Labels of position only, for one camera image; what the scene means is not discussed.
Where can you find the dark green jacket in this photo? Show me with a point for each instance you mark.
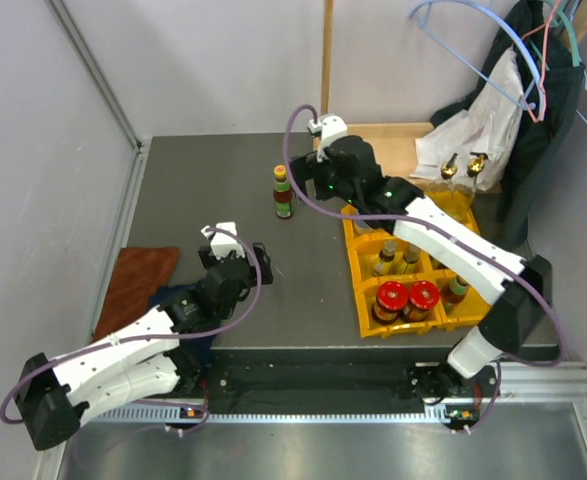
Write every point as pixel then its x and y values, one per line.
pixel 537 144

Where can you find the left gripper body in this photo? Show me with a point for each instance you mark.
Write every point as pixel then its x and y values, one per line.
pixel 211 256

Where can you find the clear bottle gold pourer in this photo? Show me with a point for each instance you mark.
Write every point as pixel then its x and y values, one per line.
pixel 444 184

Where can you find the yellow bin back left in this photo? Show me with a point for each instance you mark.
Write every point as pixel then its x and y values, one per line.
pixel 353 230

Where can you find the yellow bin front left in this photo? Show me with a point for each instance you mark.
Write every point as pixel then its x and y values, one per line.
pixel 364 297

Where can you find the yellow bin back right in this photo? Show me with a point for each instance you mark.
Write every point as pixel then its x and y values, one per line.
pixel 457 205

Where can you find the green clothes hanger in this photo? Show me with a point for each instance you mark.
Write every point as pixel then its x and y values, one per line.
pixel 562 22

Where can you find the yellow bin front right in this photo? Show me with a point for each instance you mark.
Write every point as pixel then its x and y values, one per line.
pixel 456 311

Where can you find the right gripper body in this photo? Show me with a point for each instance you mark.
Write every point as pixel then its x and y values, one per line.
pixel 317 167

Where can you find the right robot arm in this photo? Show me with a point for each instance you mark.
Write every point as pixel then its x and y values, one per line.
pixel 517 290

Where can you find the green bottle gold pourer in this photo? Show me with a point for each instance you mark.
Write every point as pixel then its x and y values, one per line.
pixel 455 292

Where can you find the yellow bin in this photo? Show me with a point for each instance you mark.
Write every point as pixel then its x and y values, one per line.
pixel 353 230
pixel 457 205
pixel 456 311
pixel 435 265
pixel 363 256
pixel 364 297

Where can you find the red sauce bottle yellow cap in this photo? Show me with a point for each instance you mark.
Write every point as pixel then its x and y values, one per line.
pixel 282 193

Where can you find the pink clothes hanger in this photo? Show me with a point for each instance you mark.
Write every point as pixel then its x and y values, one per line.
pixel 544 28

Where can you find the yellow label brown cap bottle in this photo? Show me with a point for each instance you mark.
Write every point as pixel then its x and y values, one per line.
pixel 408 261

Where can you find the red lid jar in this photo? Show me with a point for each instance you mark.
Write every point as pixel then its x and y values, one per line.
pixel 390 300
pixel 423 296

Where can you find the navy blue cloth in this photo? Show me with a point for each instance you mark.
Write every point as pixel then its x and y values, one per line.
pixel 196 320

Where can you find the small brown cap bottle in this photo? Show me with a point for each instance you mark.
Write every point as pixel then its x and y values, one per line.
pixel 384 261

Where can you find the white crumpled cloth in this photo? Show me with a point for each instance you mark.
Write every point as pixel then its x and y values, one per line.
pixel 489 126

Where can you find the yellow bin middle left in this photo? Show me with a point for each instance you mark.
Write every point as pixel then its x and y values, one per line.
pixel 363 256

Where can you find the wooden pole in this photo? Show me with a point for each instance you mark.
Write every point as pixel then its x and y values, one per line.
pixel 328 9

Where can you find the brown orange cloth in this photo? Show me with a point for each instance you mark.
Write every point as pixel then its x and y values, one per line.
pixel 137 275

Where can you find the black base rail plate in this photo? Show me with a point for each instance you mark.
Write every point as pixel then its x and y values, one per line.
pixel 243 384

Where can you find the blue clothes hanger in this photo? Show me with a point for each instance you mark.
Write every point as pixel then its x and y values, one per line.
pixel 532 95

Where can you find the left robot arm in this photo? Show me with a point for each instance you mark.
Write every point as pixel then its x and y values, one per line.
pixel 159 353

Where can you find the clear bottle red label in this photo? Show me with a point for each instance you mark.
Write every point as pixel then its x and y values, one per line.
pixel 475 167

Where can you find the yellow bin middle right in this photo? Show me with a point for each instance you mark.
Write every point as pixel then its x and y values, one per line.
pixel 435 265

